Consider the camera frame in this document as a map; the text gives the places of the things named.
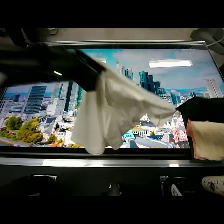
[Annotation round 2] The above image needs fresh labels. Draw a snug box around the white T-shirt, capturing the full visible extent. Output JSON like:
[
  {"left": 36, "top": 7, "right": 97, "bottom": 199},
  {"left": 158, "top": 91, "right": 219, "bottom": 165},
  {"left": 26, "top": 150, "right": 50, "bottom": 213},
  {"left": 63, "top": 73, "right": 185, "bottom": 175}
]
[{"left": 70, "top": 60, "right": 178, "bottom": 156}]

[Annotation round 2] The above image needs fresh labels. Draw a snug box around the black garment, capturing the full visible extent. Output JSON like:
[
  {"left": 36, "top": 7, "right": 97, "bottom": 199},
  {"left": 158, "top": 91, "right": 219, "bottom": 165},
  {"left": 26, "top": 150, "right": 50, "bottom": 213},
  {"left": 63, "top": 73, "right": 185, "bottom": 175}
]
[{"left": 175, "top": 96, "right": 224, "bottom": 161}]

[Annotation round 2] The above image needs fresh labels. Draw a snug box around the cream pink garment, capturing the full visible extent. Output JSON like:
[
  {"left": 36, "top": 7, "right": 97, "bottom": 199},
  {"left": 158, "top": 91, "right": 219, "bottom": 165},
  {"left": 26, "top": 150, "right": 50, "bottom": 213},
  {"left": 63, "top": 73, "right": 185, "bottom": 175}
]
[{"left": 185, "top": 119, "right": 224, "bottom": 162}]

